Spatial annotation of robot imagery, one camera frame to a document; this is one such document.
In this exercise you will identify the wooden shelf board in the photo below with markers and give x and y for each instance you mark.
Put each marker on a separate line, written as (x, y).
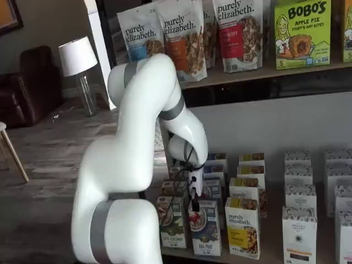
(242, 76)
(272, 233)

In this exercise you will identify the orange label granola bag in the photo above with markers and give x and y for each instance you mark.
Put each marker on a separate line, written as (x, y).
(178, 27)
(210, 41)

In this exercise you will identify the small white floor scrap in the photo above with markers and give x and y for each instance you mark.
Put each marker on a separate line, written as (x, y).
(55, 116)

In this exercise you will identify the blue purely elizabeth box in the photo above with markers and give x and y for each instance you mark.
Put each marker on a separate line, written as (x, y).
(214, 169)
(217, 158)

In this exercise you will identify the brown leather armchair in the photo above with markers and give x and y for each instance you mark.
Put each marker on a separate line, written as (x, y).
(35, 90)

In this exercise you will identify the yellow banana nut box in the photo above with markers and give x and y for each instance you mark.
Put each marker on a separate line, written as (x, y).
(250, 170)
(251, 159)
(244, 187)
(242, 228)

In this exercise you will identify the white stool leg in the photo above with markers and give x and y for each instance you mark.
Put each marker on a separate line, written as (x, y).
(16, 159)

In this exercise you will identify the yellow Bobo's snack box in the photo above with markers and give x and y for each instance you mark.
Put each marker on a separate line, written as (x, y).
(347, 33)

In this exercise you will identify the dark framed picture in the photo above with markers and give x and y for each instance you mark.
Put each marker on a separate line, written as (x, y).
(11, 19)

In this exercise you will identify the green Bobo's snack box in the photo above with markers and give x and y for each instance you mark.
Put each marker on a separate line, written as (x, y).
(302, 35)

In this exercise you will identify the white shade table lamp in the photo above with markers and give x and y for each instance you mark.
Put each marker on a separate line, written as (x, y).
(77, 55)

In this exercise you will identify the white patterned bakery box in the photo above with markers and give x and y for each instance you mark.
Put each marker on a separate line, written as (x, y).
(338, 155)
(299, 196)
(298, 176)
(297, 158)
(336, 176)
(299, 233)
(346, 239)
(343, 198)

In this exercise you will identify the red label granola bag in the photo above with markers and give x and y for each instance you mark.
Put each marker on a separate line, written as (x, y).
(233, 41)

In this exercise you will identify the blue label granola bag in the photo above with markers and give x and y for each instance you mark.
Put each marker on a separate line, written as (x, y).
(140, 33)

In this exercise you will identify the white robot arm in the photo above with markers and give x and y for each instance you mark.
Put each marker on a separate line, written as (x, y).
(123, 165)

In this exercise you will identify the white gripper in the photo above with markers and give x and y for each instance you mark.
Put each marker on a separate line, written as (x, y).
(198, 181)

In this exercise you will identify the green apple cinnamon oatmeal box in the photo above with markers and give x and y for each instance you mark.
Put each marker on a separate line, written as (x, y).
(170, 188)
(174, 173)
(173, 228)

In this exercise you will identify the blue Flax Plus oatmeal box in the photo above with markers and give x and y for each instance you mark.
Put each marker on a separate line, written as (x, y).
(213, 187)
(206, 233)

